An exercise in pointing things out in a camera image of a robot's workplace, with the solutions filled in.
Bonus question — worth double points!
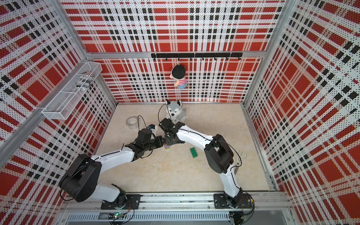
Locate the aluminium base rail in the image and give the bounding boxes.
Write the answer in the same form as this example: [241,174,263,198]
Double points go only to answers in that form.
[60,191,292,212]

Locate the black hook rail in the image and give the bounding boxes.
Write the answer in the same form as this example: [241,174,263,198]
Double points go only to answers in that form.
[151,52,243,60]

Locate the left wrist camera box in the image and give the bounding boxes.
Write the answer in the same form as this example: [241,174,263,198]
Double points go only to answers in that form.
[148,124,158,136]

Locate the black camera cable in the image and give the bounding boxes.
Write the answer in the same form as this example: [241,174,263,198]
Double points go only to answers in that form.
[157,103,169,122]
[137,114,148,130]

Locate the white wire basket shelf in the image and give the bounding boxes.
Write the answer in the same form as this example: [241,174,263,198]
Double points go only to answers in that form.
[42,61,102,120]

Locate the black left camera cable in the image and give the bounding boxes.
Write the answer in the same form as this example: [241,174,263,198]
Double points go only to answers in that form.
[137,114,148,130]

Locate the hanging boy doll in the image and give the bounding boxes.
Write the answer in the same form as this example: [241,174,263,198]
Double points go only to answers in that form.
[170,65,188,89]

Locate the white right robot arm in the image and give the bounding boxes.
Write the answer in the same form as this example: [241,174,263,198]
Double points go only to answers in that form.
[159,118,242,200]

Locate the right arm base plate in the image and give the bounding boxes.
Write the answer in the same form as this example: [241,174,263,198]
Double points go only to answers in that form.
[213,192,253,209]

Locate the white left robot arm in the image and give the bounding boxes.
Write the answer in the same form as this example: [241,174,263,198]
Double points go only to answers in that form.
[59,124,164,204]

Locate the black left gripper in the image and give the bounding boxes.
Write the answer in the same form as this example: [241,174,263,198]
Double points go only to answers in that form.
[144,135,166,152]

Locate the clear tape roll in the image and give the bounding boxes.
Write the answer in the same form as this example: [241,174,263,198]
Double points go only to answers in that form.
[126,116,140,130]

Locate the black right camera cable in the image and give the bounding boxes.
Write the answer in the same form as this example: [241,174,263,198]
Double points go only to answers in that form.
[157,103,169,122]

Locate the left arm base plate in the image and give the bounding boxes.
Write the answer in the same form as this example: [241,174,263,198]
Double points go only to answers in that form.
[100,194,141,210]

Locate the patterned can in basket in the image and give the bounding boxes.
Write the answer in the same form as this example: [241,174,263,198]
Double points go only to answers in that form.
[76,71,93,91]

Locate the grey white husky plush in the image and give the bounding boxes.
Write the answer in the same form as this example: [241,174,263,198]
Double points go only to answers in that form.
[166,99,188,124]

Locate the green long lego brick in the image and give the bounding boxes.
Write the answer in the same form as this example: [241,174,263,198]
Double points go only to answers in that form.
[190,148,198,158]

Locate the white handled scissors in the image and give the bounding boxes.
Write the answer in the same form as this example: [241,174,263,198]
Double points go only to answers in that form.
[235,148,248,166]

